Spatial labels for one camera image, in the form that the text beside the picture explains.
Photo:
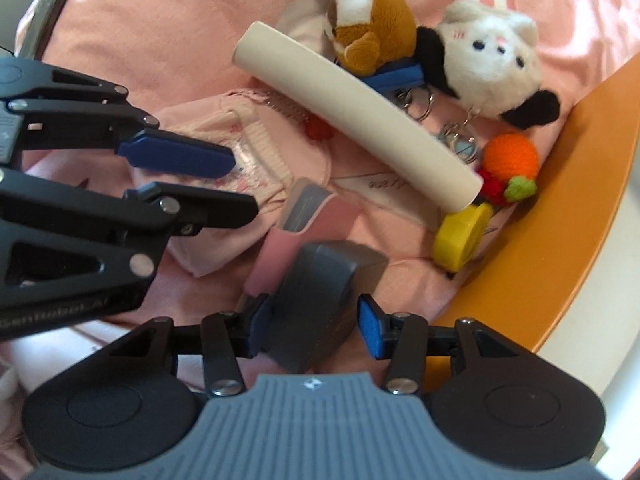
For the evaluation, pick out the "orange box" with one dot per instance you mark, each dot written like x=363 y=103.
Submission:
x=575 y=185

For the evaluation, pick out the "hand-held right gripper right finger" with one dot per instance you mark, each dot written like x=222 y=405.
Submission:
x=371 y=330

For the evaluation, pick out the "yellow tape measure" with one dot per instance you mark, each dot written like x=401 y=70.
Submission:
x=460 y=240

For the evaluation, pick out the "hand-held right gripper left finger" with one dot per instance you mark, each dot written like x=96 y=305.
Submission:
x=260 y=327

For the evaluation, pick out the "pink printed bed sheet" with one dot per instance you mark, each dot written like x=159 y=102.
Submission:
x=150 y=35

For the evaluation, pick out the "metal key clasp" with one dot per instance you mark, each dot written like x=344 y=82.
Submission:
x=462 y=147

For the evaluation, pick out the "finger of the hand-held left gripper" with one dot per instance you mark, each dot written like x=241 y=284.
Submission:
x=215 y=207
x=175 y=155

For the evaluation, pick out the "pink case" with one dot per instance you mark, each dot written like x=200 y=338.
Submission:
x=282 y=260

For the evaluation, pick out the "pink garment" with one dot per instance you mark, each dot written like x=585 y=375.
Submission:
x=220 y=250

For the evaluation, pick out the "silver metal object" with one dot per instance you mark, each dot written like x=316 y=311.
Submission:
x=47 y=15

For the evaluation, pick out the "grey plastic case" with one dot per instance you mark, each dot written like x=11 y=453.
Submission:
x=320 y=290

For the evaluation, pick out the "white plush with striped hat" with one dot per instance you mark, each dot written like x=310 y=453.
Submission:
x=490 y=60

